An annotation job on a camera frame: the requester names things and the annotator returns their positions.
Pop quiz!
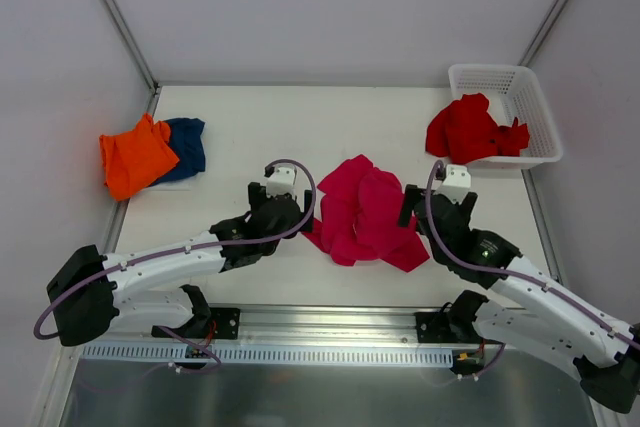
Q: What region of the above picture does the white slotted cable duct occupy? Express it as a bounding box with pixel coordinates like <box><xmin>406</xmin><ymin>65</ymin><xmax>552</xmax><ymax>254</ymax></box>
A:
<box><xmin>82</xmin><ymin>341</ymin><xmax>454</xmax><ymax>369</ymax></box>

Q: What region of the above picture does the red t shirt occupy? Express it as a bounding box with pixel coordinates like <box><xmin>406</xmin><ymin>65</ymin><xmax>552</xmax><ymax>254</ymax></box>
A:
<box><xmin>425</xmin><ymin>93</ymin><xmax>530</xmax><ymax>165</ymax></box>

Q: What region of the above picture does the orange t shirt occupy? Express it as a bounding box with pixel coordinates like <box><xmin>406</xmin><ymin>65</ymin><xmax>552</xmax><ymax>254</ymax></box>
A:
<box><xmin>99</xmin><ymin>114</ymin><xmax>179</xmax><ymax>202</ymax></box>

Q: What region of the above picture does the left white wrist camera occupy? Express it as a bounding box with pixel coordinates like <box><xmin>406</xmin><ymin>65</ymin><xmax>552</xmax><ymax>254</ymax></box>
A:
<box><xmin>265</xmin><ymin>164</ymin><xmax>297</xmax><ymax>197</ymax></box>

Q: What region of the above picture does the magenta t shirt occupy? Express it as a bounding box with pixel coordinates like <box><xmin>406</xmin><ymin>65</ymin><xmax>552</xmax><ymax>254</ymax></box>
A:
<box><xmin>305</xmin><ymin>154</ymin><xmax>430</xmax><ymax>272</ymax></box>

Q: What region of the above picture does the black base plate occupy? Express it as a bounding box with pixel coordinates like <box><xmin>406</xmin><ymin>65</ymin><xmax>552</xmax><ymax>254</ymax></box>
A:
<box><xmin>413</xmin><ymin>311</ymin><xmax>500</xmax><ymax>345</ymax></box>
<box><xmin>171</xmin><ymin>307</ymin><xmax>241</xmax><ymax>341</ymax></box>

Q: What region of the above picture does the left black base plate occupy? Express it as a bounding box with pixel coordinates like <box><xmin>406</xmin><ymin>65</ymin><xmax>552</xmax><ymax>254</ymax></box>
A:
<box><xmin>171</xmin><ymin>307</ymin><xmax>241</xmax><ymax>341</ymax></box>

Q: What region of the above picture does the white plastic basket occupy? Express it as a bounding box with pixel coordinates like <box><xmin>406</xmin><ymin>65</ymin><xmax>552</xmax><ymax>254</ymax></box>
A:
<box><xmin>448</xmin><ymin>64</ymin><xmax>563</xmax><ymax>170</ymax></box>

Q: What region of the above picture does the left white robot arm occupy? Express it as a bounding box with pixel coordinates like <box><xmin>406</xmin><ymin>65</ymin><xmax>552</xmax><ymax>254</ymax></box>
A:
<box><xmin>46</xmin><ymin>182</ymin><xmax>316</xmax><ymax>347</ymax></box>

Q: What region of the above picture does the navy blue t shirt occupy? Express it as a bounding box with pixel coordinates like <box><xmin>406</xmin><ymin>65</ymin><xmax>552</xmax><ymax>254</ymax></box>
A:
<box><xmin>152</xmin><ymin>118</ymin><xmax>206</xmax><ymax>186</ymax></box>

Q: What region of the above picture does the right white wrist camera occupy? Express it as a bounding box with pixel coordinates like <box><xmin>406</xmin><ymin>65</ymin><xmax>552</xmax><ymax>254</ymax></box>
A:
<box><xmin>436</xmin><ymin>164</ymin><xmax>471</xmax><ymax>203</ymax></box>

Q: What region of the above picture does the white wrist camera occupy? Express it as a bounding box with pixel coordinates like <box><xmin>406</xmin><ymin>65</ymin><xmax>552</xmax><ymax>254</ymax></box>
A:
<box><xmin>265</xmin><ymin>164</ymin><xmax>297</xmax><ymax>197</ymax></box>
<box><xmin>436</xmin><ymin>164</ymin><xmax>471</xmax><ymax>203</ymax></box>

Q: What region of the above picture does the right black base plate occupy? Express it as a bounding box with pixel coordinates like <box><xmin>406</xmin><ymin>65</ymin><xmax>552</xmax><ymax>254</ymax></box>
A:
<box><xmin>413</xmin><ymin>311</ymin><xmax>500</xmax><ymax>345</ymax></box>

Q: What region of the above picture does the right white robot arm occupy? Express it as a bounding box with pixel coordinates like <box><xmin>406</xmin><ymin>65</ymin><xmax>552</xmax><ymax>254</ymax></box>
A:
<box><xmin>398</xmin><ymin>185</ymin><xmax>639</xmax><ymax>414</ymax></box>

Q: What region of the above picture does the aluminium mounting rail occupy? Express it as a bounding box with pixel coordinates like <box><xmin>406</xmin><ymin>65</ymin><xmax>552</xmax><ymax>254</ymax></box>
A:
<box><xmin>59</xmin><ymin>302</ymin><xmax>576</xmax><ymax>348</ymax></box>

